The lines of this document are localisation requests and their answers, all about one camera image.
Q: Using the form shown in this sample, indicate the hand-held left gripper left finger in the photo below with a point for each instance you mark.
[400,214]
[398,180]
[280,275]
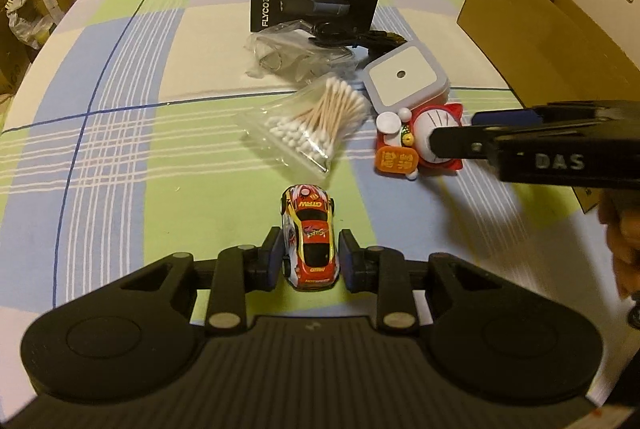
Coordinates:
[274,255]

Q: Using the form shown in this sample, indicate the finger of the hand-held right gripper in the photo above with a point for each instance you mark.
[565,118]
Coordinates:
[505,116]
[460,144]

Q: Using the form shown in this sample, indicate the clear plastic bag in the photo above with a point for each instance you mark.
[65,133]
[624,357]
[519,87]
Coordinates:
[40,4]

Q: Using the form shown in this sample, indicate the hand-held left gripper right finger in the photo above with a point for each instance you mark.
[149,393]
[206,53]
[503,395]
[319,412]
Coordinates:
[350,260]

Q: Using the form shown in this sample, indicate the red yellow toy car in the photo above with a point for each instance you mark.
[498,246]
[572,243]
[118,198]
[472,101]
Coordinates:
[309,234]

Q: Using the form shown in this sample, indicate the checked tablecloth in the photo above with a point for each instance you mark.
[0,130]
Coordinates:
[150,134]

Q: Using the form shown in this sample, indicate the red white cat figurine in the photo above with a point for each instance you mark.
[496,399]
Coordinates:
[400,154]

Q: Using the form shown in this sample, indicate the white grey square box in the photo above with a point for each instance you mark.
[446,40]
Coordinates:
[402,74]

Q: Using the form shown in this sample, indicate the bag of cotton swabs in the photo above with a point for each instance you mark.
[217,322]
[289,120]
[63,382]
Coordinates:
[312,121]

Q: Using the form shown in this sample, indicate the person's right hand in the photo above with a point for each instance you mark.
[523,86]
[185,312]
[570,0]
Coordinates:
[622,244]

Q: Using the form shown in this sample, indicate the cardboard box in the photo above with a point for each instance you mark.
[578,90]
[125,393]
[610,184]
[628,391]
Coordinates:
[545,39]

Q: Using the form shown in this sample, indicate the clear plastic case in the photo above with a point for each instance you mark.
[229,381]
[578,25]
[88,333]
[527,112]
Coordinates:
[295,54]

